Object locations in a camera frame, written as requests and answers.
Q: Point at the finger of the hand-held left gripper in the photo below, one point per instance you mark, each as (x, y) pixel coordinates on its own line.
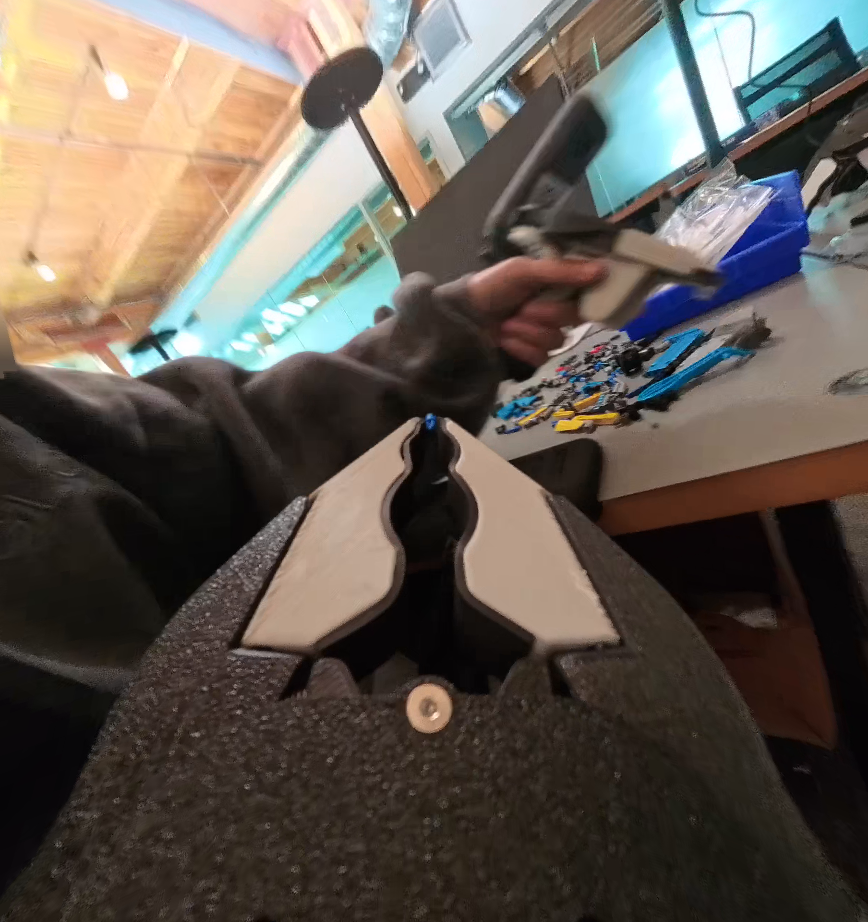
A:
(657, 253)

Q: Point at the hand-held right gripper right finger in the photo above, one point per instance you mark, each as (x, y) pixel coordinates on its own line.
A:
(542, 569)

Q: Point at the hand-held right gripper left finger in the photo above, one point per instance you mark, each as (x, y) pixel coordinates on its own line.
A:
(326, 569)

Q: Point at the person's left forearm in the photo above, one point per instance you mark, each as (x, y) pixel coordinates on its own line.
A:
(297, 403)

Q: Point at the person's left hand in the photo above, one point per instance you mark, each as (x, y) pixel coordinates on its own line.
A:
(527, 288)

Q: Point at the bundle of clear plastic bags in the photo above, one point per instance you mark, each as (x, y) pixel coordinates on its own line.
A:
(707, 216)

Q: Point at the blue storage bin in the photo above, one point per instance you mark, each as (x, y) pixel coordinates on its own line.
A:
(751, 245)

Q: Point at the black partition panel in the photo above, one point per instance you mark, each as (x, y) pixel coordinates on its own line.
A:
(463, 216)

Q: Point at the pile of small building pieces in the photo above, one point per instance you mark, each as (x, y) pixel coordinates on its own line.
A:
(607, 389)

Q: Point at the black and white device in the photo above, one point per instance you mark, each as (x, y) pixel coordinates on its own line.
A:
(852, 144)

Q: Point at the black round pendant lamp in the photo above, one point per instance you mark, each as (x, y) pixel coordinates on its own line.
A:
(340, 86)

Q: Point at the grey disc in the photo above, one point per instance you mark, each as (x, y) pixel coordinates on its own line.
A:
(862, 380)

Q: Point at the ceiling light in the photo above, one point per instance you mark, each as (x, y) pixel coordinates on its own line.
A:
(116, 85)
(45, 272)

